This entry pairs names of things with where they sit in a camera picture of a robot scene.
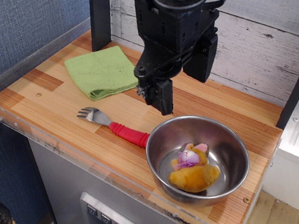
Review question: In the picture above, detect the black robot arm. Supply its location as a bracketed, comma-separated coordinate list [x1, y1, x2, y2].
[134, 0, 226, 115]

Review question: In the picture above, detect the brown plush toy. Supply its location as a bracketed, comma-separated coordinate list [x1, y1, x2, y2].
[168, 143, 220, 193]

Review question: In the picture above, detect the white appliance at right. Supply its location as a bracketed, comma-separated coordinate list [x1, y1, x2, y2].
[262, 101, 299, 210]

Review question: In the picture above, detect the stainless steel pot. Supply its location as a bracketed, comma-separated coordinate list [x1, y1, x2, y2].
[146, 115, 250, 207]

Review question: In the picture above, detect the silver control panel with buttons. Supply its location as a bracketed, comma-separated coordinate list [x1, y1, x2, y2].
[80, 191, 135, 224]

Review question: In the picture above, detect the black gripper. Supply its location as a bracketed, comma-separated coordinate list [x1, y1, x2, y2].
[134, 0, 221, 115]

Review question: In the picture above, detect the left black vertical post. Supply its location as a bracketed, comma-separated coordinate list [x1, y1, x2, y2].
[89, 0, 111, 52]

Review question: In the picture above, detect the fork with red handle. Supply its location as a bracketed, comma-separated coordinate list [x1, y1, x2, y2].
[77, 107, 149, 148]

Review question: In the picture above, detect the green napkin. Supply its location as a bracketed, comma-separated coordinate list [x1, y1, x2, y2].
[64, 46, 138, 101]

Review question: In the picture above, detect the clear acrylic edge guard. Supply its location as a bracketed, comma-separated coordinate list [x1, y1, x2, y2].
[0, 19, 282, 224]

